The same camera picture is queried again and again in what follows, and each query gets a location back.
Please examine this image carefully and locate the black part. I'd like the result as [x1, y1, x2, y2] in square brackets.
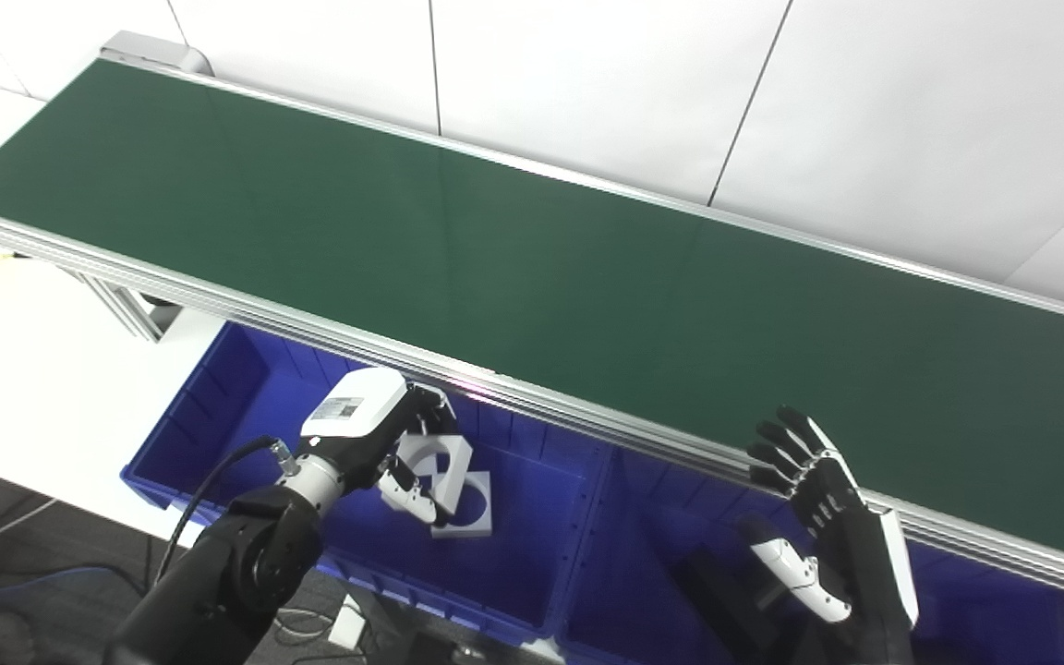
[671, 550, 803, 665]

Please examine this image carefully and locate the green conveyor belt aluminium frame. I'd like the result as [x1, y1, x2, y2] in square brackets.
[0, 55, 1064, 609]

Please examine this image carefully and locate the white power adapter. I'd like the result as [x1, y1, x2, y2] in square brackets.
[327, 594, 369, 651]

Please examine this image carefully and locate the white floor cable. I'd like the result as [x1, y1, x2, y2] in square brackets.
[272, 605, 341, 649]

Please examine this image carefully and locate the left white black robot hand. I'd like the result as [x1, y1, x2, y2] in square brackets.
[296, 367, 460, 526]

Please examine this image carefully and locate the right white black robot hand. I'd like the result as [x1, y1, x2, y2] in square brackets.
[740, 405, 921, 665]

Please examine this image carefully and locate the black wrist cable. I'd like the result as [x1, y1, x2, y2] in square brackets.
[153, 436, 298, 592]

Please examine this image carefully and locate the grey conveyor end cover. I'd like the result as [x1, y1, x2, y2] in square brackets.
[100, 30, 215, 78]

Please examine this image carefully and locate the blue plastic bin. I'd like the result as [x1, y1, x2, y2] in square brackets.
[121, 320, 613, 645]
[555, 448, 1064, 665]

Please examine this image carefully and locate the aluminium conveyor support leg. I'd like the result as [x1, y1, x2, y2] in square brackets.
[61, 268, 193, 344]

